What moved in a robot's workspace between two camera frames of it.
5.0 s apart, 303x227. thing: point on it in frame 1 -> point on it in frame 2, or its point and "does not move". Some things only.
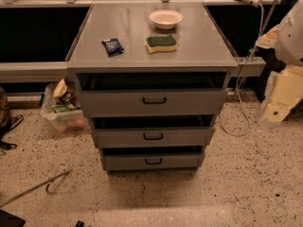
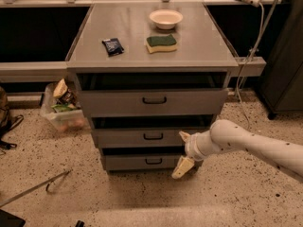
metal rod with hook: (45, 183) does not move
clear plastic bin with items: (61, 106) does not move
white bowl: (166, 19) does not move
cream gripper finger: (285, 91) -> (185, 164)
